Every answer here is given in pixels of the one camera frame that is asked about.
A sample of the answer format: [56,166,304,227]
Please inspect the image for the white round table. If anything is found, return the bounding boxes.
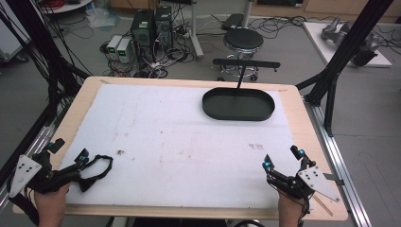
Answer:
[39,0,95,15]

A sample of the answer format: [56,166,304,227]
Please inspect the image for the clear plastic bag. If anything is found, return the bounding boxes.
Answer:
[85,7,122,30]

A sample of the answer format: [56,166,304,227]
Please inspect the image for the white floor board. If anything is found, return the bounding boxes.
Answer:
[302,21,393,68]

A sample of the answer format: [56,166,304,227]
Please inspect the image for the black T-bar stand with oval tray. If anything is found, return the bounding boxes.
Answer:
[201,58,282,122]

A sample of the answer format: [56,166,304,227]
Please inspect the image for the aluminium rail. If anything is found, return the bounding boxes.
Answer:
[0,102,74,207]
[303,96,374,227]

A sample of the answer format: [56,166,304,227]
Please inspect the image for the black flat box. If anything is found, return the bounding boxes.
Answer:
[220,12,244,31]

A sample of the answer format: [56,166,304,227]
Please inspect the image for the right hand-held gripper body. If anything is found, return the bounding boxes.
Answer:
[267,159,341,203]

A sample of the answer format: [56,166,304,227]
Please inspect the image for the black round stool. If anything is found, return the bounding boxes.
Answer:
[217,27,265,82]

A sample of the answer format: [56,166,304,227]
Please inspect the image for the white power supply unit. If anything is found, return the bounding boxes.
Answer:
[106,34,123,61]
[115,37,134,64]

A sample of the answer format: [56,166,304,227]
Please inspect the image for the black metal frame post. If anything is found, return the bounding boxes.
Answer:
[0,0,91,190]
[295,0,395,137]

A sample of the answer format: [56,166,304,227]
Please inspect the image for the white foam board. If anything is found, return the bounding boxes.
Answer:
[59,83,301,210]

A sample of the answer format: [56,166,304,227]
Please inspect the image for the black computer tower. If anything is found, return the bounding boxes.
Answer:
[130,9,156,63]
[154,5,173,51]

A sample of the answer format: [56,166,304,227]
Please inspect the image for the person's left hand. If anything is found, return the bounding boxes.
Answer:
[33,182,72,217]

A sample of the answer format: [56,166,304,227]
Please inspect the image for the grey desk leg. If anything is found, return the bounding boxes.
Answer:
[188,0,205,61]

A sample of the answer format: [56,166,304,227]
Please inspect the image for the person's right hand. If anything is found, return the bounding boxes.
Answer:
[277,188,305,218]

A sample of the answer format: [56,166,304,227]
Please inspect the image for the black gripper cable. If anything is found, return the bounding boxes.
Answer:
[296,193,315,227]
[6,178,41,227]

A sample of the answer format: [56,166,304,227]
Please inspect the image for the black floor cables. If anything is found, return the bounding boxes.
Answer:
[247,13,341,41]

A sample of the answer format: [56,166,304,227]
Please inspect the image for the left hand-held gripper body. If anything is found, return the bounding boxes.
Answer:
[8,150,83,199]

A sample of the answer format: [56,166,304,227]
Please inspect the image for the black bow tie with strap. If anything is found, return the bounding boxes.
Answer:
[78,153,114,194]

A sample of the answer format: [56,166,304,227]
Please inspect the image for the computer towers on floor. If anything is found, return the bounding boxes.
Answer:
[99,18,198,79]

